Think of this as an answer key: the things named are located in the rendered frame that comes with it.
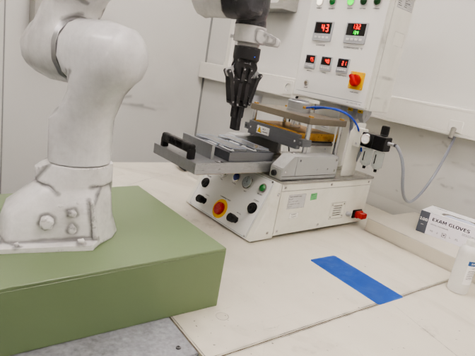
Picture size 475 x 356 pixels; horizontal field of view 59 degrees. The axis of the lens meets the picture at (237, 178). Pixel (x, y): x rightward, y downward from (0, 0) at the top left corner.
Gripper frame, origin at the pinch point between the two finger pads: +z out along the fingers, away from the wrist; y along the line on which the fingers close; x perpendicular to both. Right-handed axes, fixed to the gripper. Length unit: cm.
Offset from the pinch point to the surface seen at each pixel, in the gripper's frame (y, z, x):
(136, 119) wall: -40, 28, -151
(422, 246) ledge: -48, 29, 41
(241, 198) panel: -2.3, 23.3, 5.8
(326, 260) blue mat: -13.9, 32.6, 32.3
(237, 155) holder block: 5.1, 8.8, 9.9
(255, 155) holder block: -1.3, 8.7, 9.7
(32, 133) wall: 20, 40, -153
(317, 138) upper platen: -26.3, 3.1, 9.3
